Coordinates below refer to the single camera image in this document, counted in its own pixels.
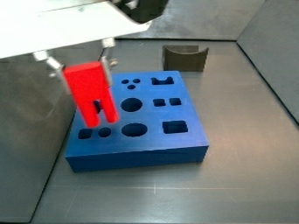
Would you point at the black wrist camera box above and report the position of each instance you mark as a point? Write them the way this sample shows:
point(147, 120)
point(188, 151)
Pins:
point(142, 10)

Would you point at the second white gripper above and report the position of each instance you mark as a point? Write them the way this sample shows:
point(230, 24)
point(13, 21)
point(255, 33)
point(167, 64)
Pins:
point(39, 25)

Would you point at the blue foam shape fixture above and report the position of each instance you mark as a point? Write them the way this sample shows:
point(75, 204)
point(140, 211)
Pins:
point(158, 132)

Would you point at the black curved stand fixture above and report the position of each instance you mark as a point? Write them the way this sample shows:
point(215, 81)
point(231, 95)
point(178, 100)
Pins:
point(184, 58)

